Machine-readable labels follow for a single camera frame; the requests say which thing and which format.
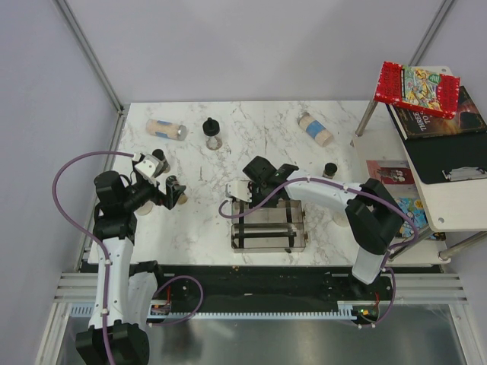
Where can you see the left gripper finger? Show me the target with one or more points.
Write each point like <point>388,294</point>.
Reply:
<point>172,183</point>
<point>169,199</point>

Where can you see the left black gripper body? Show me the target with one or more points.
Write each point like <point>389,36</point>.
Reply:
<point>143,192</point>

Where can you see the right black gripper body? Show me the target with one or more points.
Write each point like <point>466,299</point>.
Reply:
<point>258,195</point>

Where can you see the clear three-slot organizer tray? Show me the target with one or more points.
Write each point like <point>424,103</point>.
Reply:
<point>268,230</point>

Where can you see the black knob-lid glass jar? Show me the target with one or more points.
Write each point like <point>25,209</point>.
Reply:
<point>211,130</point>

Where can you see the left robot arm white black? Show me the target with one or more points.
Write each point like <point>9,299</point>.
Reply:
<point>116,331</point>

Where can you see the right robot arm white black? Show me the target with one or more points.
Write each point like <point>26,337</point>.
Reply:
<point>372,213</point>

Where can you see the lying black-cap spice bottle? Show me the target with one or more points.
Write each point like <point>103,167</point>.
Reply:
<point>182,199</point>

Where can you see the upright black-cap spice bottle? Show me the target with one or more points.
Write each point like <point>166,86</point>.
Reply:
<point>161,157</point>

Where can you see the left blue-label lying bottle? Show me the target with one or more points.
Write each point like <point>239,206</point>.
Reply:
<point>166,130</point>

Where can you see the blue-label lying bottle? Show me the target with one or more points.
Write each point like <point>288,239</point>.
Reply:
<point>166,130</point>
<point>315,129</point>

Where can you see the right black-cap spice bottle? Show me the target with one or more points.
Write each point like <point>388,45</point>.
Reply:
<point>329,170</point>

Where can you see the right blue-label lying bottle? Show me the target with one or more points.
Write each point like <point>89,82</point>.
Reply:
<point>315,129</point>

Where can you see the red children's book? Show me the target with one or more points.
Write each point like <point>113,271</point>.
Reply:
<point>418,89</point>

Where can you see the black clipboard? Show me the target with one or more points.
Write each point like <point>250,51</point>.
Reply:
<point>434,158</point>

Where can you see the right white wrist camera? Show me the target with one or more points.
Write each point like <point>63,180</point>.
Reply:
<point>240,190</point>

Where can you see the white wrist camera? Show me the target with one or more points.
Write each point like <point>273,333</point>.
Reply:
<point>240,190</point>
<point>148,166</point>

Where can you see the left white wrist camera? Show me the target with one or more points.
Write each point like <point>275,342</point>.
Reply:
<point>148,166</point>

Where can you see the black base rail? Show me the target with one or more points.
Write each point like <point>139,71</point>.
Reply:
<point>248,289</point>

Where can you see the white slotted cable duct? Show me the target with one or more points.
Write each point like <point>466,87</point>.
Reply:
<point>344,312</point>

